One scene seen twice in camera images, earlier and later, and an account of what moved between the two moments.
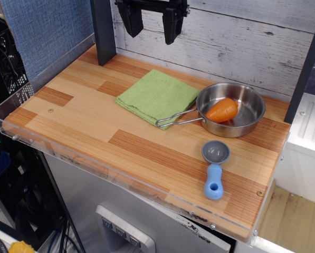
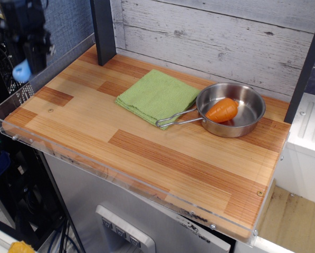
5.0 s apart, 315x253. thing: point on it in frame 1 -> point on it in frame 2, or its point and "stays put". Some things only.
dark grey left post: x=104 y=30 stays put
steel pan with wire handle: x=230 y=110 stays put
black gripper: x=130 y=11 -> x=25 y=21
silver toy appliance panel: x=121 y=236 stays put
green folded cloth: x=156 y=96 stays put
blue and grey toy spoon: x=215 y=153 -> x=22 y=72
